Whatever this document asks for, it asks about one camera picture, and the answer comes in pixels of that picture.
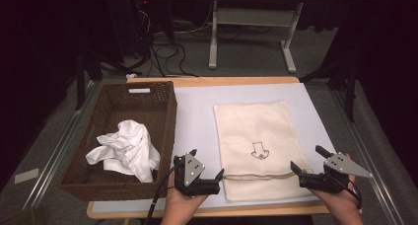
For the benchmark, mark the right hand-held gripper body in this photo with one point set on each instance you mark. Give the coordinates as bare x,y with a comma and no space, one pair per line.
328,182

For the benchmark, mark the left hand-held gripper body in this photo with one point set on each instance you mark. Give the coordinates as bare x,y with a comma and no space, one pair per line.
190,182

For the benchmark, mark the white garment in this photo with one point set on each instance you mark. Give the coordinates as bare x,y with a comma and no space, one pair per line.
128,146

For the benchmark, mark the brown woven basket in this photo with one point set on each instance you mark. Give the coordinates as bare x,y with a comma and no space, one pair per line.
131,106

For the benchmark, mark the person's right hand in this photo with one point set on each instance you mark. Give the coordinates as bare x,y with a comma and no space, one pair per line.
341,202

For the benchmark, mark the person's left hand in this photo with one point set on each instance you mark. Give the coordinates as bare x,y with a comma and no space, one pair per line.
179,205

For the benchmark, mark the white table mat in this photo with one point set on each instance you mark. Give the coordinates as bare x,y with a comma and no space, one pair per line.
197,113

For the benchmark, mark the black metal stand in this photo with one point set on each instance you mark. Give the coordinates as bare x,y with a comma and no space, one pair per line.
80,80
351,87

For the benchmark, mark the small white plug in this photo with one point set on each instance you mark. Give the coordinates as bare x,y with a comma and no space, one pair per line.
130,76

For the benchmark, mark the black computer tower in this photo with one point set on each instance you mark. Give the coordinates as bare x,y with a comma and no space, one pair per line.
138,24

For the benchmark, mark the white floor tape strip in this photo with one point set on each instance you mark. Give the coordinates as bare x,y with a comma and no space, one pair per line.
26,176

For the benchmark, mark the metal floor rail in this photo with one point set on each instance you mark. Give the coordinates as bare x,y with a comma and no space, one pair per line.
55,149
368,152

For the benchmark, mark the white metal desk frame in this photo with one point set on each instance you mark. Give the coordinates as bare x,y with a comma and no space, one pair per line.
251,17

